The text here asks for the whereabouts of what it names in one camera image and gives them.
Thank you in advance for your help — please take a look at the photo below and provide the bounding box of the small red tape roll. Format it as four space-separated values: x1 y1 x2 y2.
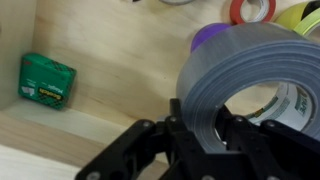
229 0 277 25

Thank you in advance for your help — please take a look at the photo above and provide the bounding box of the small purple tape roll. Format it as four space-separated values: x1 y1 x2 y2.
190 22 232 53

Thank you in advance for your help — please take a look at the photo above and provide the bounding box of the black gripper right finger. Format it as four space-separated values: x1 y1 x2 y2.
213 104 320 180

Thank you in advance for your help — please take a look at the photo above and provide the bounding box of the green Scotch tape box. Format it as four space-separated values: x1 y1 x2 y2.
18 52 78 111

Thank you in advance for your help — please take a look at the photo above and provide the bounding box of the wooden drawer white front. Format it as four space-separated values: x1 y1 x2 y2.
0 0 320 180

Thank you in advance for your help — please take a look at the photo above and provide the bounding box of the grey duct tape roll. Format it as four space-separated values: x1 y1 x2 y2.
175 22 320 154

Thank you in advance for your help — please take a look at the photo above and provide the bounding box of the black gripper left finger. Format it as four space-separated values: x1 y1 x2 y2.
74 98 201 180

